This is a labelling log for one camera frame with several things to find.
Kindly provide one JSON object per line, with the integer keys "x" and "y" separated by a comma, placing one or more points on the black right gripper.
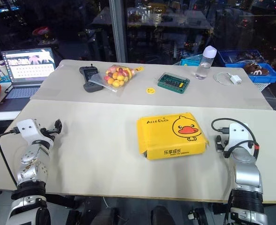
{"x": 221, "y": 143}

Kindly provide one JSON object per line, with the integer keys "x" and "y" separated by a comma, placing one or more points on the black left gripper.
{"x": 49, "y": 133}

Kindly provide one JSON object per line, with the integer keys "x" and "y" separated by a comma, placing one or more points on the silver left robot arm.
{"x": 31, "y": 161}

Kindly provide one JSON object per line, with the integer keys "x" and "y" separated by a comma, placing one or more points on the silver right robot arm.
{"x": 245, "y": 178}

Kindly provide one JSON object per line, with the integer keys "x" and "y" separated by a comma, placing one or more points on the yellow duck box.
{"x": 170, "y": 136}

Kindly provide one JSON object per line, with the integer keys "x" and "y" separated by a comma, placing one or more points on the black handheld controller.
{"x": 89, "y": 78}

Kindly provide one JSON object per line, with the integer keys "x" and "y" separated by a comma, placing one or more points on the grey open laptop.
{"x": 23, "y": 79}

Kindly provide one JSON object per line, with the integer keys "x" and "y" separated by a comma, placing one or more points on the white mesh basket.
{"x": 260, "y": 87}

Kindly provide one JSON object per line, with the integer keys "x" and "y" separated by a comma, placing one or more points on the clear bag of toy fruit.
{"x": 117, "y": 76}

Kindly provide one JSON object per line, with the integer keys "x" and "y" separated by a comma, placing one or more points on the green screwdriver bit case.
{"x": 173, "y": 83}

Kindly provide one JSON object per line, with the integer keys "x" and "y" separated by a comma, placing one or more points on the clear bottle with white cap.
{"x": 204, "y": 64}

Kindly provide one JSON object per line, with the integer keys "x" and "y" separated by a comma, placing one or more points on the purple and white box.
{"x": 0, "y": 69}

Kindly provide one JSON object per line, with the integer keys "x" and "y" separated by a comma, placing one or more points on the brown plush toy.
{"x": 256, "y": 68}

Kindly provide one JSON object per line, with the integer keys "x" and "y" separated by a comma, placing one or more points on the large blue plastic bin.
{"x": 266, "y": 72}

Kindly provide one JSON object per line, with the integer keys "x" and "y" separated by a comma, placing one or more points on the light blue plastic bin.
{"x": 189, "y": 62}

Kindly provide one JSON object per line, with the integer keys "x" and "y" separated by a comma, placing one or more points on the yellow round sticker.
{"x": 150, "y": 90}

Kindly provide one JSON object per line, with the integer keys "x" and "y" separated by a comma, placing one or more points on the grey window pillar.
{"x": 118, "y": 30}

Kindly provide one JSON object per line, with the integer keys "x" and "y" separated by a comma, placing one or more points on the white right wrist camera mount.
{"x": 239, "y": 136}

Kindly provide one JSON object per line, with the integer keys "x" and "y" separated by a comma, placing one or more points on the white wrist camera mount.
{"x": 28, "y": 130}
{"x": 239, "y": 136}

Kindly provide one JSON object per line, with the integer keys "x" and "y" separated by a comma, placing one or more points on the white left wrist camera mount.
{"x": 28, "y": 130}

